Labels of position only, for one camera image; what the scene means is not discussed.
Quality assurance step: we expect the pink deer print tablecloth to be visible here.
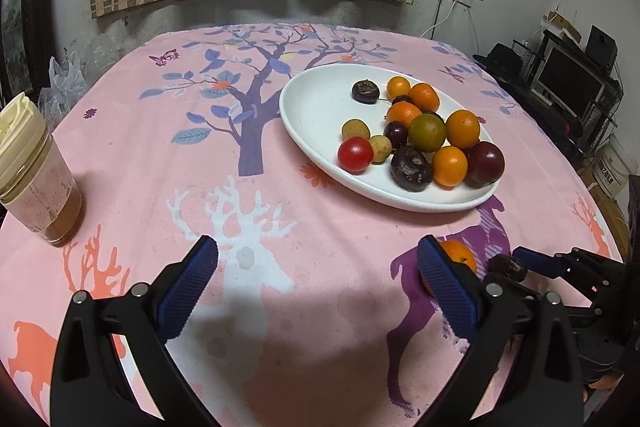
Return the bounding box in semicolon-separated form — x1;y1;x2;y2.
1;24;618;426

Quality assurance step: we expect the yellow-orange kumquat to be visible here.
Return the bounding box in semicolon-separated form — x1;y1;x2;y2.
432;145;468;188

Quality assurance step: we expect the small orange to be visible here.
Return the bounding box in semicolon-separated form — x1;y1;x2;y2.
386;76;411;100

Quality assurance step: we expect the black speaker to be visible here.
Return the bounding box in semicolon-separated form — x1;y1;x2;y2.
585;26;617;75

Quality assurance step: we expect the white oval plate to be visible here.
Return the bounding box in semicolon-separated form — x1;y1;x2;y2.
279;64;499;213

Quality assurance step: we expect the dark red plum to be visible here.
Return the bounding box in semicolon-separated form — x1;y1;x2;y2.
466;141;506;185

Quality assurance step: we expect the cream lidded drink cup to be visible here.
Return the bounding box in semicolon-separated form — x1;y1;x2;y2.
1;93;84;246

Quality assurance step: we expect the orange mandarin bottom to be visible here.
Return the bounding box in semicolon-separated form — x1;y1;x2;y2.
385;101;422;129

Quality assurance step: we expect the black computer monitor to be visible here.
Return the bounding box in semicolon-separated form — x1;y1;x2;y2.
532;46;604;118

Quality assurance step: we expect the dark water chestnut in plate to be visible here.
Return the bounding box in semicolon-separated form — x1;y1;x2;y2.
352;79;380;105

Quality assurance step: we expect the dark red cherry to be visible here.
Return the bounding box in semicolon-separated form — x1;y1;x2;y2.
383;121;408;150

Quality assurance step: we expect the white plastic bucket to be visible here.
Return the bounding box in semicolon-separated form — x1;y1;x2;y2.
592;134;638;198

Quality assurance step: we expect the large orange mandarin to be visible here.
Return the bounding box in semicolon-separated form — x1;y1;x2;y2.
446;109;480;150

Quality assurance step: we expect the dark framed picture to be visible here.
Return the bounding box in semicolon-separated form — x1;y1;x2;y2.
1;0;34;102

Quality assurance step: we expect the dark water chestnut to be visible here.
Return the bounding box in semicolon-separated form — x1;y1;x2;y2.
390;145;434;192
483;254;528;285
352;79;380;105

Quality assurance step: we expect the yellow-brown longan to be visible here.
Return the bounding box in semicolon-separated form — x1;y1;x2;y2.
341;118;371;141

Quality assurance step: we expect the clear plastic bag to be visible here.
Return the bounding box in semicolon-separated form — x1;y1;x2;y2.
38;51;89;120

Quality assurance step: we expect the green-yellow mandarin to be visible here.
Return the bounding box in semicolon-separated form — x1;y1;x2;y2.
408;114;447;153

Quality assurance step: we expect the red cherry tomato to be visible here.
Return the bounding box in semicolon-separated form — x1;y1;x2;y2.
337;136;373;174

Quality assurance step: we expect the dark cherry with stem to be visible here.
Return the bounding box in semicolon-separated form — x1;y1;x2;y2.
392;94;413;105

